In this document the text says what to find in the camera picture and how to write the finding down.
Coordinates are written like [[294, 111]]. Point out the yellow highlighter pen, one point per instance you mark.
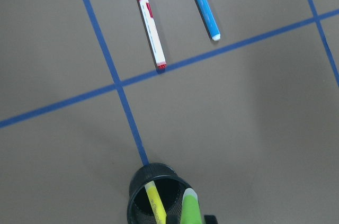
[[155, 202]]

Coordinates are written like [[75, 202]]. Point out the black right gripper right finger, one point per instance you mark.
[[210, 219]]

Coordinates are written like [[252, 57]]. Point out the black mesh pen cup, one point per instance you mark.
[[169, 185]]

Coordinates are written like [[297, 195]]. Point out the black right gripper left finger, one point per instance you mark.
[[172, 219]]

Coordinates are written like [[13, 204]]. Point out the red white marker pen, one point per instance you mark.
[[153, 36]]

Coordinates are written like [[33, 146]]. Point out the blue marker pen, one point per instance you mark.
[[209, 19]]

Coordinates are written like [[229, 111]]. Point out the green highlighter pen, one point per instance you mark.
[[190, 208]]

